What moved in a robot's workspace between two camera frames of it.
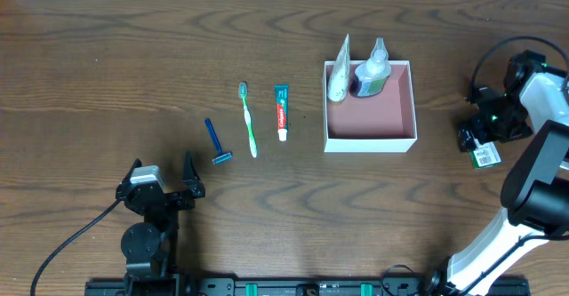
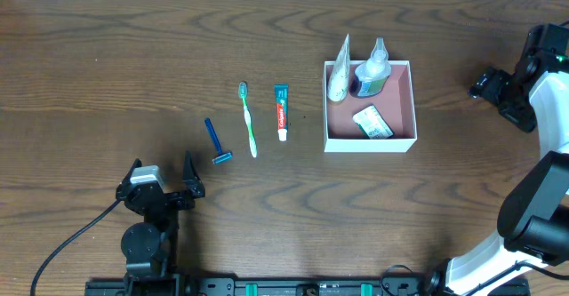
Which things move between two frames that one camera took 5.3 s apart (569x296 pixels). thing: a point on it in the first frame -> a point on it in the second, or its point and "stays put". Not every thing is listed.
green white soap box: x=486 y=155 -> x=372 y=124
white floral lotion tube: x=339 y=84 stays put
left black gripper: x=166 y=199 stays put
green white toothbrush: x=252 y=141 stays put
